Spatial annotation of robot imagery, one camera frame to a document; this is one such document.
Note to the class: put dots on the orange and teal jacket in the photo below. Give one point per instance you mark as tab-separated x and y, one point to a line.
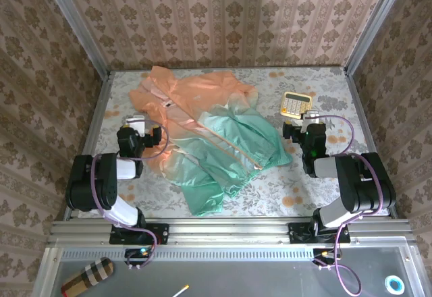
189	94

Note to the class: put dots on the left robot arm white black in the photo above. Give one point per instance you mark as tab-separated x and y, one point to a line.
84	189

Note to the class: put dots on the cream yellow calculator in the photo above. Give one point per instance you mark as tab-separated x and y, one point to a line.
295	103

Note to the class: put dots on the floral table cover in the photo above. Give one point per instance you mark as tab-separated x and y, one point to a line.
270	192

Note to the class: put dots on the small black connector board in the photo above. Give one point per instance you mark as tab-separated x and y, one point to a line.
135	254
325	254

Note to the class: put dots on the plaid striped cylinder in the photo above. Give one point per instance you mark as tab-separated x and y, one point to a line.
87	276

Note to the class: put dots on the small white stick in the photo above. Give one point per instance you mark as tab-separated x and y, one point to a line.
180	291

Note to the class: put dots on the blue tape roll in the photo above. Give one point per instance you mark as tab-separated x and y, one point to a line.
395	284

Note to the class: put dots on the left camera mount white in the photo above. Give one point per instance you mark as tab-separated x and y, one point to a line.
138	129

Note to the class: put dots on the camera mount white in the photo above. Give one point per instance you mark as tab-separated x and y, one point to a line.
313	120
138	129

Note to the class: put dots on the left wrist camera box silver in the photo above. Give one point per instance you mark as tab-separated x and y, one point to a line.
135	119

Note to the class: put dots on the wrist camera box silver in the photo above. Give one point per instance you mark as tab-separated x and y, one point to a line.
135	119
311	114

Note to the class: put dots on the right camera mount white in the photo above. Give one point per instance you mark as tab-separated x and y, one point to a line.
313	120

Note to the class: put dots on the right wrist camera box silver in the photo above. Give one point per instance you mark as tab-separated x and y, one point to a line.
311	114

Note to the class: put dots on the aluminium table side rail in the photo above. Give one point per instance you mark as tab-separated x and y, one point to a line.
362	114
92	131

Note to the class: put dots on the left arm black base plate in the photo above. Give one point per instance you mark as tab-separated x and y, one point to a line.
158	234

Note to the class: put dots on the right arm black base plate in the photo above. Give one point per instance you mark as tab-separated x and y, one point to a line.
300	234

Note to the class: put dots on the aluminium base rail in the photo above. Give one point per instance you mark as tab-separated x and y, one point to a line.
229	231

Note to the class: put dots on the aluminium frame post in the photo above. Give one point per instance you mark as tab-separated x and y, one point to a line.
74	20
374	23

